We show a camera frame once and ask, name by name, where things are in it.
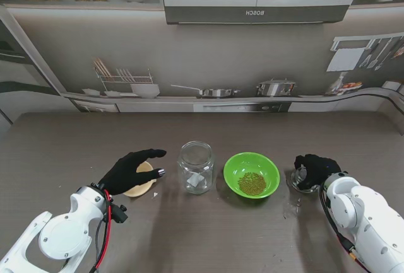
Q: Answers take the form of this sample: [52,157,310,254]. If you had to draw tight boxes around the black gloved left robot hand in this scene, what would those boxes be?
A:
[98,149,167,195]

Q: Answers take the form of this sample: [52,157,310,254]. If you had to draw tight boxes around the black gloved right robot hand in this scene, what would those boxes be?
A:
[293,154,343,191]

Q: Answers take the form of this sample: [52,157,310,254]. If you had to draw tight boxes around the beige plastic funnel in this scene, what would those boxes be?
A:
[122,161,158,198]

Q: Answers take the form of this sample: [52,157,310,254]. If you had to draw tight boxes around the ribbed glass jar lid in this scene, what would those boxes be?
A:
[290,164,320,194]

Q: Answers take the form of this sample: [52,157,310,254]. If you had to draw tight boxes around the green mung beans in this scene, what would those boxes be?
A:
[237,172,268,192]

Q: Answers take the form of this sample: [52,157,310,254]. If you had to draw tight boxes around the green plastic bowl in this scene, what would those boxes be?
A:
[223,152,281,199]

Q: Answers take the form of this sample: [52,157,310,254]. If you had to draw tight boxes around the clear glass jar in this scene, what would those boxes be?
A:
[177,141,216,195]

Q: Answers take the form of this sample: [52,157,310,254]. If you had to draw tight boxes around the printed kitchen scene backdrop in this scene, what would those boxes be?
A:
[0,0,404,135]

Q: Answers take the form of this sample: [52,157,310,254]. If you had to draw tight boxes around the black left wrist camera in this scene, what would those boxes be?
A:
[112,203,129,224]

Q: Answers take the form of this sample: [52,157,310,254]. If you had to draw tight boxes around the red and black left arm cables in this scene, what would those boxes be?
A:
[91,187,114,270]

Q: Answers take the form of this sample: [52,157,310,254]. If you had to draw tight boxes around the black and red right arm cables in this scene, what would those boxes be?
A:
[318,184,360,261]

